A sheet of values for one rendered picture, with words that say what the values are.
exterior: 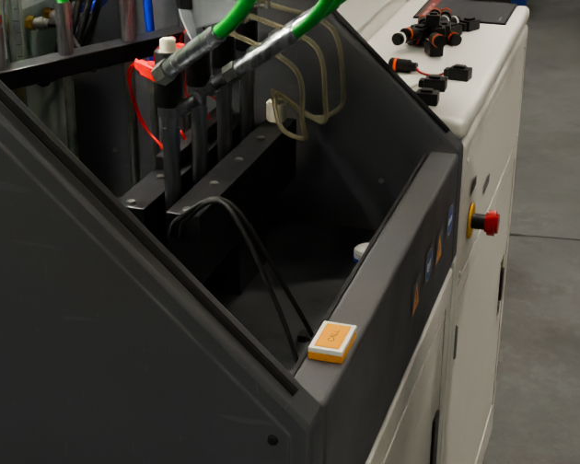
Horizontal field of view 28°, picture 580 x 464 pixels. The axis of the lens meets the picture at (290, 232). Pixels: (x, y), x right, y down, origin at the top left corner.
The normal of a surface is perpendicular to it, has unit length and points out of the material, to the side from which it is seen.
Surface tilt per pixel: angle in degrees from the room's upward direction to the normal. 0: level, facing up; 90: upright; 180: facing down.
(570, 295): 0
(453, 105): 0
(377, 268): 0
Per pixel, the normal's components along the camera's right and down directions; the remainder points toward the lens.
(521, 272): 0.00, -0.91
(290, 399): 0.65, -0.58
